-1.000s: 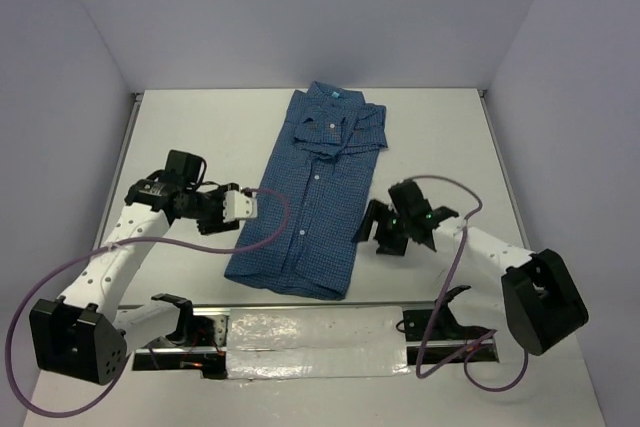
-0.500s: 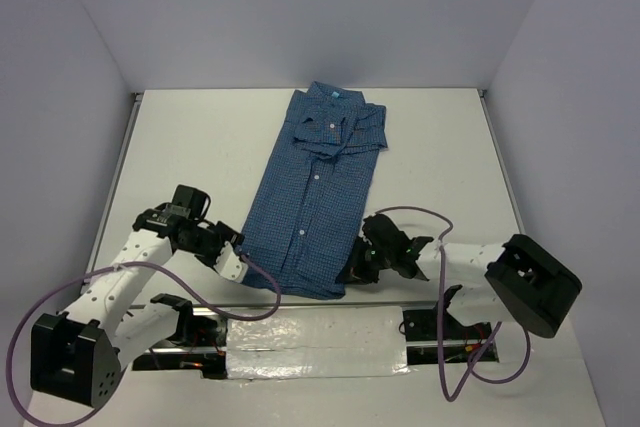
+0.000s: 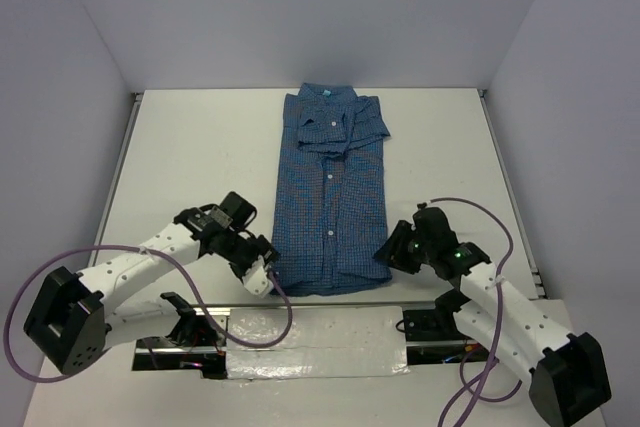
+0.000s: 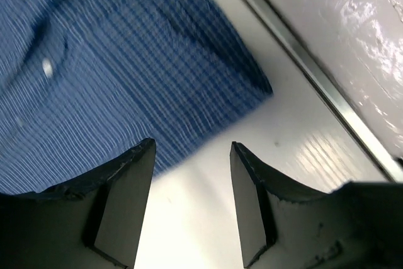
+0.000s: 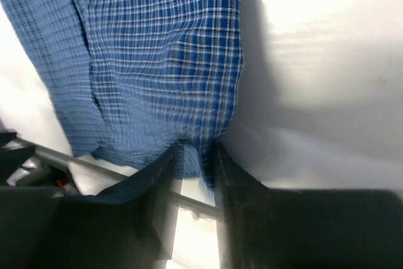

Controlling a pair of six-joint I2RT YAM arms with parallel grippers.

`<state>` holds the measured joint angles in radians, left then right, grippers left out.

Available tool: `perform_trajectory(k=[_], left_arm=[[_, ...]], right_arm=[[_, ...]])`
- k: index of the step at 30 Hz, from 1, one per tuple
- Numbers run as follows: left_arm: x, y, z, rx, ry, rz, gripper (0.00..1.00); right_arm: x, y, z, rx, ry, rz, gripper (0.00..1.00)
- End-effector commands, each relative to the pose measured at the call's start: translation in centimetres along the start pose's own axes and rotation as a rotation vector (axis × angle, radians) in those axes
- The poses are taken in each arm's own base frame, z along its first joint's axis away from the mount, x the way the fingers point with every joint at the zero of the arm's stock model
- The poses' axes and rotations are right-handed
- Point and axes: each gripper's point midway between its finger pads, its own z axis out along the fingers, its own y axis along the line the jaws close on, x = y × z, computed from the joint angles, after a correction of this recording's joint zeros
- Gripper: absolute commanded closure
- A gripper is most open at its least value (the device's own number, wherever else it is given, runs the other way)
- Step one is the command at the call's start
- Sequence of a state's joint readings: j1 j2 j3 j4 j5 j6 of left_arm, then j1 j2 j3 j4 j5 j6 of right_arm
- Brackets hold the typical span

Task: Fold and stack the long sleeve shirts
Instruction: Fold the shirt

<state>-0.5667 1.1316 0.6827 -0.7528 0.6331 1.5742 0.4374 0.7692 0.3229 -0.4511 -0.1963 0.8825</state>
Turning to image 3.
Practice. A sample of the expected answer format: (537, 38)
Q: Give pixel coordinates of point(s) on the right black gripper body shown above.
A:
(426, 248)

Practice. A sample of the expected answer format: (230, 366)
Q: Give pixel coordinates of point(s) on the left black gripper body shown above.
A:
(241, 252)

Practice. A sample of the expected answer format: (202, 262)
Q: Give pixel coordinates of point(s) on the blue checked long sleeve shirt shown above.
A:
(330, 211)

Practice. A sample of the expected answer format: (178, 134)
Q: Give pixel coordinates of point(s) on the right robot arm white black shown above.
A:
(564, 373)

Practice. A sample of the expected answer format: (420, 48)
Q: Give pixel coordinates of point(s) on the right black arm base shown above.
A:
(431, 337)

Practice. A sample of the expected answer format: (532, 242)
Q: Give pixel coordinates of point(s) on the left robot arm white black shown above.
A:
(78, 316)

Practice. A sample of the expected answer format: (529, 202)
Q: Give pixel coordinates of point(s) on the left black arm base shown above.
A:
(191, 345)

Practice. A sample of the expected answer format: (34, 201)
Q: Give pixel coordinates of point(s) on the silver tape sheet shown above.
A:
(344, 342)

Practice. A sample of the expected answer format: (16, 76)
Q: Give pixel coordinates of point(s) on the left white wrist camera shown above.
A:
(256, 280)

